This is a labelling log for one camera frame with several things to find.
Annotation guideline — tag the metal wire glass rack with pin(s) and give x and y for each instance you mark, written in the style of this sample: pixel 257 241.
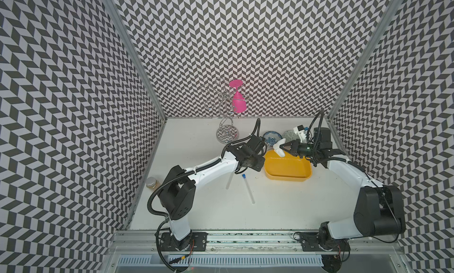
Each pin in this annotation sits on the metal wire glass rack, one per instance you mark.
pixel 218 102

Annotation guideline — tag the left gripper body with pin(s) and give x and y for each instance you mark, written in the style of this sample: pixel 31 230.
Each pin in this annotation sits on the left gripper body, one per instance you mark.
pixel 256 163

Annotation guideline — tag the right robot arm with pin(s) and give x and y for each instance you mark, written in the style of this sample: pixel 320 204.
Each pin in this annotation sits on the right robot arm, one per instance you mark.
pixel 379 209

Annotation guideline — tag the yellow plastic tray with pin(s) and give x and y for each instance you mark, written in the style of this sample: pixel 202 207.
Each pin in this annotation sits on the yellow plastic tray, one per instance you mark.
pixel 287 168

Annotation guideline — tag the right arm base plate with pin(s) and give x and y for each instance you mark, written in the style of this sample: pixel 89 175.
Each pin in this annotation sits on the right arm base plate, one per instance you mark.
pixel 315 242

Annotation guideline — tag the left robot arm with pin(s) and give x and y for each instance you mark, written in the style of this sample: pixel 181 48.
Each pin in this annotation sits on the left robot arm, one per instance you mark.
pixel 174 198

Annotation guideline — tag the pink wine glass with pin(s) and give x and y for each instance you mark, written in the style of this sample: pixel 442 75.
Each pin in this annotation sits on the pink wine glass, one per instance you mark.
pixel 238 100

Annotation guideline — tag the green patterned bowl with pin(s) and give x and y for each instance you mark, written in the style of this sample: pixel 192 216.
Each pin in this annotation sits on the green patterned bowl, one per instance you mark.
pixel 289 135

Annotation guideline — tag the test tube blue cap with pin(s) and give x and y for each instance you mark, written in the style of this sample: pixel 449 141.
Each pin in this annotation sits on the test tube blue cap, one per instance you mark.
pixel 230 180
pixel 250 193

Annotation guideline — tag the aluminium front rail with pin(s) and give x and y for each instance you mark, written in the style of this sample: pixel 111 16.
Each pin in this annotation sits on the aluminium front rail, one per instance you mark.
pixel 248 242

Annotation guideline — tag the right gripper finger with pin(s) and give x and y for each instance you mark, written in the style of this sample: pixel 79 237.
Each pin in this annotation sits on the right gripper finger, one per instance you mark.
pixel 291 151
pixel 294 144

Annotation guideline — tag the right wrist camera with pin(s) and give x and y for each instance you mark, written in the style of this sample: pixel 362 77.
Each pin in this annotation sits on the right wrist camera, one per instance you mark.
pixel 302 133

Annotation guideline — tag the blue patterned bowl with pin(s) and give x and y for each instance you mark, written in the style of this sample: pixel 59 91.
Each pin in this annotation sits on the blue patterned bowl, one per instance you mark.
pixel 271 138

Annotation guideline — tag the small glass jar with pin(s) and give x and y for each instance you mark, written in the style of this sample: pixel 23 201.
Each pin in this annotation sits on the small glass jar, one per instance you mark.
pixel 152 183

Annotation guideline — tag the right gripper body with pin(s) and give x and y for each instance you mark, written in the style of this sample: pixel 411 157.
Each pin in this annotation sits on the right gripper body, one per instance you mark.
pixel 308 149

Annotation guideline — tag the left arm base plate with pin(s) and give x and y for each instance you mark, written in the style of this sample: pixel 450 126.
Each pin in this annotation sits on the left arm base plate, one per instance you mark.
pixel 195 241

